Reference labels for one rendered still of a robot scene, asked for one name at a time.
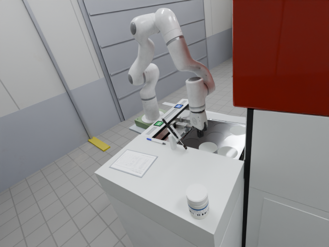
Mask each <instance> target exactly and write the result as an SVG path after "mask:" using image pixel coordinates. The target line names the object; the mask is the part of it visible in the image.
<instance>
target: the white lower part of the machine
mask: <svg viewBox="0 0 329 247"><path fill-rule="evenodd" d="M241 247H329V212H326V211H323V210H320V209H317V208H314V207H311V206H308V205H305V204H302V203H299V202H296V201H293V200H289V199H286V198H283V197H280V196H277V195H274V194H271V193H268V192H265V191H262V190H259V189H256V188H252V187H249V186H246V185H243V204H242V230H241Z"/></svg>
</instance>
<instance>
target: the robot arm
mask: <svg viewBox="0 0 329 247"><path fill-rule="evenodd" d="M130 32H131V34H132V36H133V37H134V38H135V39H136V40H137V41H138V43H139V50H138V56H137V59H136V60H135V62H134V63H133V65H132V66H131V68H130V70H129V72H128V80H129V82H130V83H131V84H132V85H135V86H138V85H141V84H144V83H146V84H145V85H144V87H143V88H142V89H141V90H140V97H141V102H142V106H143V109H144V113H145V115H143V117H142V121H143V122H144V123H146V124H153V123H154V122H155V121H157V120H158V119H159V118H160V117H161V116H163V115H164V113H163V112H161V111H159V108H158V103H157V98H156V93H155V86H156V84H157V81H158V79H159V74H160V73H159V69H158V67H157V66H156V65H155V64H153V63H151V62H152V59H153V56H154V52H155V45H154V43H153V41H152V40H150V39H149V38H148V37H149V36H150V35H153V34H157V33H162V36H163V38H164V41H165V43H166V46H167V48H168V50H169V53H170V55H171V57H172V60H173V62H174V65H175V67H176V69H177V70H179V71H189V72H193V73H195V74H196V75H197V76H198V77H192V78H189V79H187V80H186V88H187V95H188V104H189V118H190V124H191V125H192V126H194V127H195V128H196V131H197V137H199V138H201V137H203V136H204V133H203V131H207V127H208V120H207V115H206V111H205V108H206V104H205V98H206V96H208V95H210V94H212V93H213V92H214V91H215V83H214V80H213V78H212V75H211V73H210V71H209V69H208V68H207V67H206V66H205V65H203V64H202V63H200V62H198V61H196V60H194V59H193V58H192V56H191V54H190V52H189V49H188V46H187V44H186V41H185V38H184V36H183V33H182V31H181V28H180V25H179V23H178V20H177V18H176V16H175V14H174V13H173V12H172V11H171V10H170V9H168V8H160V9H158V10H157V12H156V13H151V14H146V15H141V16H138V17H135V18H134V19H133V20H132V21H131V23H130Z"/></svg>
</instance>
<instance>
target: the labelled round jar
mask: <svg viewBox="0 0 329 247"><path fill-rule="evenodd" d="M186 197H187V202H188V208H189V212H190V214H191V215H192V216H193V217H194V218H196V219H203V218H205V217H206V216H207V215H208V214H209V211H210V209H209V199H208V191H207V189H206V187H205V186H203V185H201V184H192V185H190V186H188V188H187V189H186Z"/></svg>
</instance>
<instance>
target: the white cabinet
mask: <svg viewBox="0 0 329 247"><path fill-rule="evenodd" d="M105 194H106V195H107V197H108V199H109V201H110V203H111V205H112V207H113V208H114V210H115V212H116V214H117V216H118V218H119V220H120V222H121V223H122V225H123V227H124V229H125V231H126V233H127V235H128V237H129V238H130V240H131V242H132V244H133V246H134V247H198V246H196V245H194V244H193V243H191V242H189V241H188V240H186V239H184V238H183V237H181V236H179V235H178V234H176V233H174V232H172V231H171V230H169V229H167V228H166V227H164V226H162V225H161V224H159V223H157V222H155V221H154V220H152V219H150V218H149V217H147V216H145V215H144V214H142V213H140V212H139V211H137V210H135V209H134V208H132V207H130V206H128V205H127V204H125V203H123V202H122V201H120V200H118V199H117V198H115V197H113V196H111V195H110V194H108V193H106V192H105ZM242 204H243V186H242V189H241V191H240V194H239V197H238V200H237V202H236V205H235V208H234V211H233V213H232V216H231V219H230V221H229V224H228V227H227V229H226V232H225V235H224V237H223V240H222V243H221V246H220V247H241V230H242Z"/></svg>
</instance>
